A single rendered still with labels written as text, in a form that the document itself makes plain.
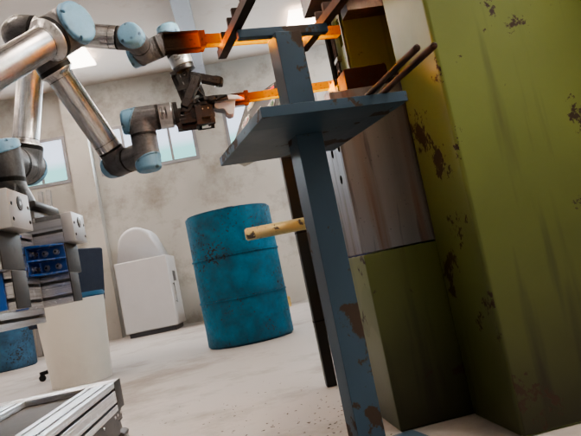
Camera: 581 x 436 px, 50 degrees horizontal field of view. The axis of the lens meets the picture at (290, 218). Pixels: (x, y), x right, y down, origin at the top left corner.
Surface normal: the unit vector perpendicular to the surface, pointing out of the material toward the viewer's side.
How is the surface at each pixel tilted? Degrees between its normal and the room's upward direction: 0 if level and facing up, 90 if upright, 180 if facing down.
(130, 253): 90
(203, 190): 90
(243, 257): 90
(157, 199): 90
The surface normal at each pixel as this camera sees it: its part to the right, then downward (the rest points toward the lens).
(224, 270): -0.22, -0.04
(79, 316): 0.55, -0.11
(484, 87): 0.14, -0.11
